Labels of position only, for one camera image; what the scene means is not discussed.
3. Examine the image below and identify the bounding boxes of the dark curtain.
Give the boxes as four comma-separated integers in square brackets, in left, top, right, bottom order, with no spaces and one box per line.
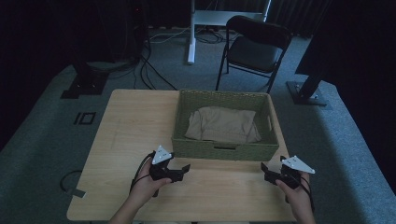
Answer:
[267,0,335,39]

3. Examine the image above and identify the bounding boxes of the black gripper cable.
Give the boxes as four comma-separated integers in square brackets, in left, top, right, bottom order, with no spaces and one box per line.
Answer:
[298,172,316,213]
[129,151,157,194]

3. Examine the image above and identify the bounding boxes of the black floor cables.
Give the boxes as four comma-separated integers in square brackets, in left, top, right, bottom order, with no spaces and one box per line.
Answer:
[133,29,179,91]

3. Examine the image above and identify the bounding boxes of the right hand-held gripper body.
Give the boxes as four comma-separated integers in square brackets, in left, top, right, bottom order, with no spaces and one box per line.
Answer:
[279,155,316,190]

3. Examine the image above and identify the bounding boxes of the green woven basket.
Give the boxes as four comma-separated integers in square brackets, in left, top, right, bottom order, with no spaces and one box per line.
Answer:
[170,89,280,162]

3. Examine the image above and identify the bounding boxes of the person's right hand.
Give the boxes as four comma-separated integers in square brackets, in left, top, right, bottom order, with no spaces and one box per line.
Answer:
[275,178,314,217]

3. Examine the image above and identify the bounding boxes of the white desk frame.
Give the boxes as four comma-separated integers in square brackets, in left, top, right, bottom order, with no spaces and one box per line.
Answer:
[186,0,273,65]

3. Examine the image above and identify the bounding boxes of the black looped floor cable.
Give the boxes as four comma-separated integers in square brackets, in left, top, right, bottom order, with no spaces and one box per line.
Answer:
[59,169,83,195]

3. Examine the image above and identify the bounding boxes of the black folding chair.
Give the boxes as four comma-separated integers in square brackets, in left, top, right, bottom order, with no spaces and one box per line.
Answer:
[215,15,294,94]

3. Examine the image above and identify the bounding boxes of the grey tape piece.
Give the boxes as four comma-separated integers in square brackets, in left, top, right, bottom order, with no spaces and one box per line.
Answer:
[68,188,87,199]

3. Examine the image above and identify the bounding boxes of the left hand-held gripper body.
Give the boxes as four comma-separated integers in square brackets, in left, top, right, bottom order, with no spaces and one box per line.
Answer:
[148,145,176,183]

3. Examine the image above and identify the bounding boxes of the black metal stand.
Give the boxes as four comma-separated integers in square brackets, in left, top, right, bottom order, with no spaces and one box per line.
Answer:
[60,46,110,100]
[286,18,329,107]

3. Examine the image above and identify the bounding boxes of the beige cloth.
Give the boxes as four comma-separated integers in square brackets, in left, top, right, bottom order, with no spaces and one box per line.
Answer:
[184,105,262,145]

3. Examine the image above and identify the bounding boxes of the white floor cable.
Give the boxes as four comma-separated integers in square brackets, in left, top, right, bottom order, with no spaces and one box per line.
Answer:
[148,27,191,45]

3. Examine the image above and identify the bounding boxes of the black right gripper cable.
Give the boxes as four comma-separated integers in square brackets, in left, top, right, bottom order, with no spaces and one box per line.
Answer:
[298,172,316,213]

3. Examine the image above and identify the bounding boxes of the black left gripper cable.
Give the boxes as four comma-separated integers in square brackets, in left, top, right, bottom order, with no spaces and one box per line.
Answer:
[129,151,157,194]

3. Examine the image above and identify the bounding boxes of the person's left hand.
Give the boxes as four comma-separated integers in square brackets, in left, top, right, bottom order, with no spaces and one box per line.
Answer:
[128,158,172,210]

